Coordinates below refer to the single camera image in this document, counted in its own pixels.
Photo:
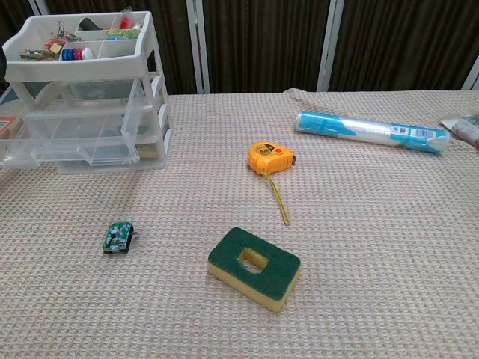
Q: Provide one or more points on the small green circuit board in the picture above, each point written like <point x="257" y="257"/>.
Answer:
<point x="116" y="237"/>

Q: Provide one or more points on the clear drawer with tan item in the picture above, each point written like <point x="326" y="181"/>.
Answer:
<point x="149" y="164"/>

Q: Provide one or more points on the clear drawer with dark item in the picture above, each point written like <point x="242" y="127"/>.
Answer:
<point x="153" y="123"/>

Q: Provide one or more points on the orange cardboard box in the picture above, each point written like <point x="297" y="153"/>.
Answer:
<point x="7" y="125"/>

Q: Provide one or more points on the yellow tape measure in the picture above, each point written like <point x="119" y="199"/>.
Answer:
<point x="267" y="157"/>

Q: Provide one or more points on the green yellow sponge with hole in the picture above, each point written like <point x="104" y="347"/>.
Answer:
<point x="224" y="258"/>

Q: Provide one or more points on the tan block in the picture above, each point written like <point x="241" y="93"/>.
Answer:
<point x="147" y="151"/>

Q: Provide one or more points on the beige woven tablecloth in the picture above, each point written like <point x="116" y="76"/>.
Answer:
<point x="337" y="243"/>

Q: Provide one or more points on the dark pleated curtain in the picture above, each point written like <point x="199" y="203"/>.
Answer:
<point x="262" y="41"/>

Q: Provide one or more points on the blue white plastic bag roll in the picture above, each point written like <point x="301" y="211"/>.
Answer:
<point x="374" y="131"/>

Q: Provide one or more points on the blue green small package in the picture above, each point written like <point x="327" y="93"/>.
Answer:
<point x="121" y="34"/>

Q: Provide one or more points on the red candy packet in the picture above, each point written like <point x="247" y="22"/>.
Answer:
<point x="129" y="20"/>

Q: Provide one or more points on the stack of coloured rings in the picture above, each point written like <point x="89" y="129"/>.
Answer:
<point x="72" y="54"/>

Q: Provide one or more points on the small black block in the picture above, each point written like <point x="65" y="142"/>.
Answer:
<point x="89" y="24"/>

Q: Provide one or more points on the yellow red tag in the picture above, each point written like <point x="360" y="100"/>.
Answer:
<point x="55" y="46"/>

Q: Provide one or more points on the floral tissue packet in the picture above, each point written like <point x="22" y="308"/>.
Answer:
<point x="467" y="131"/>

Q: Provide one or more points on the green wrapped candy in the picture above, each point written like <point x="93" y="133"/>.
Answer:
<point x="35" y="55"/>

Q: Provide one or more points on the white frame post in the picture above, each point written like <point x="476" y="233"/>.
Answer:
<point x="329" y="45"/>
<point x="472" y="76"/>
<point x="198" y="45"/>
<point x="39" y="4"/>

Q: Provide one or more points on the white plastic drawer organizer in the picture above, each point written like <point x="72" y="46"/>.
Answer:
<point x="75" y="69"/>

